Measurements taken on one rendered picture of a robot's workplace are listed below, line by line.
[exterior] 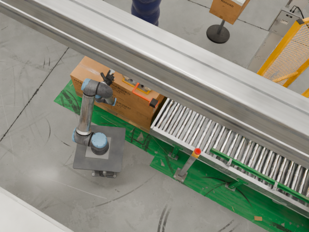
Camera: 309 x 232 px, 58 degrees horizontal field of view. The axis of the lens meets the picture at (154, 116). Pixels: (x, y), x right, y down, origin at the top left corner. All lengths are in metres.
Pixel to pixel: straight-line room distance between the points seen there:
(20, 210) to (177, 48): 0.40
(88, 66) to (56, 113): 0.85
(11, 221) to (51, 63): 4.21
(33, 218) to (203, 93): 0.38
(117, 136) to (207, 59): 2.59
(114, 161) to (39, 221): 2.59
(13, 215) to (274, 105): 0.48
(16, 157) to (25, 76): 1.23
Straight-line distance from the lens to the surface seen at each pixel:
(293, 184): 3.68
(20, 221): 0.47
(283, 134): 0.61
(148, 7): 2.24
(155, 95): 3.12
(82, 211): 3.73
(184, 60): 0.57
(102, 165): 3.03
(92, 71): 3.78
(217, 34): 5.05
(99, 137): 2.82
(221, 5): 4.32
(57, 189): 3.83
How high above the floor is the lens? 3.67
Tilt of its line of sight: 65 degrees down
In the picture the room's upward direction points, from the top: 11 degrees clockwise
